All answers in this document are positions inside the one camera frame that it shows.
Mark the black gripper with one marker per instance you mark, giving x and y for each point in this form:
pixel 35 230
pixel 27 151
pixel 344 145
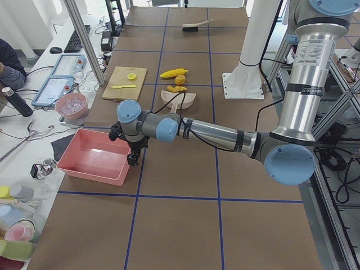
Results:
pixel 136 145

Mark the beige plastic dustpan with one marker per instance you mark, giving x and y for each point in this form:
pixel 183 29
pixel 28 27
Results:
pixel 178 100

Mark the tan toy ginger root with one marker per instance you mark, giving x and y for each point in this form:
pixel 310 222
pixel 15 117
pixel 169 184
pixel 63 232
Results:
pixel 176 89

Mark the brown toy potato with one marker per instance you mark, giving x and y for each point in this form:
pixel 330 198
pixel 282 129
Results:
pixel 180 80

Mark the yellow toy corn cob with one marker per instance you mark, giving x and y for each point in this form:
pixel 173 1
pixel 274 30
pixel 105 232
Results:
pixel 174 73

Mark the beige hand brush black bristles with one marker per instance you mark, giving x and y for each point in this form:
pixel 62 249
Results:
pixel 193 27

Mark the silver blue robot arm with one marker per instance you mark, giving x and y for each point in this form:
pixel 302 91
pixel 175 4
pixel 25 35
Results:
pixel 287 151

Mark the pink plastic bin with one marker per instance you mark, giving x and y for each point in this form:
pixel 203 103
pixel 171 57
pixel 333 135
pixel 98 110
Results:
pixel 93 156

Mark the yellow plastic toy knife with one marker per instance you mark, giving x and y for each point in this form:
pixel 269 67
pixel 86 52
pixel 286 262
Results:
pixel 123 86

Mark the dark grey cloth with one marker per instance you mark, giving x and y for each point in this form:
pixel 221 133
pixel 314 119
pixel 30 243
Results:
pixel 60 145

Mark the pink bowl with clear pieces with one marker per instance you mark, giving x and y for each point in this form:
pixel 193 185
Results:
pixel 72 106

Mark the bamboo cutting board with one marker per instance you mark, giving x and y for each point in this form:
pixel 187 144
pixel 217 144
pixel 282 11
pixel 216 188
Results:
pixel 119 77

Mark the yellow toy lemon slice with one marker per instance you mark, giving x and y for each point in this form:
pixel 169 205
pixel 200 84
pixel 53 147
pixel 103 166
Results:
pixel 131 76

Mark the lower teach pendant tablet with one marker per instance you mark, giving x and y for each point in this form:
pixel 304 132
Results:
pixel 52 89

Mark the teach pendant tablet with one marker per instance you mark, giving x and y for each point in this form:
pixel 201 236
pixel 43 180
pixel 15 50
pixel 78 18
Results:
pixel 69 64
pixel 52 89

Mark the upper teach pendant tablet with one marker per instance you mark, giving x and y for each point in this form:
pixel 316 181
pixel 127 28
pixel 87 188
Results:
pixel 69 64

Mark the black power adapter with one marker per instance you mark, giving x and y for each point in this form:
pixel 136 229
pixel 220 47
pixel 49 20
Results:
pixel 106 41

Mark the stacked coloured cups and bowls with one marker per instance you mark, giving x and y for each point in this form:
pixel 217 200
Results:
pixel 18 208

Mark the black water bottle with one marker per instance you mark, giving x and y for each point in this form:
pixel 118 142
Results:
pixel 17 102

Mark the black keyboard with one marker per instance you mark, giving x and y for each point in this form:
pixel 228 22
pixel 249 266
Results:
pixel 74 44

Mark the black computer mouse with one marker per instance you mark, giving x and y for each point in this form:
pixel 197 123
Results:
pixel 55 50

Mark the seated person dark jacket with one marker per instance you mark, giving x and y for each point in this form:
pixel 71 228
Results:
pixel 13 74

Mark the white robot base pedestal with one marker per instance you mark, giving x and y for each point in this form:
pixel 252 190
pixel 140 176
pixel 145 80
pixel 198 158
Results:
pixel 245 81

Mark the aluminium frame post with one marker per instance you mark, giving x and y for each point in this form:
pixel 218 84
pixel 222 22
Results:
pixel 80 29

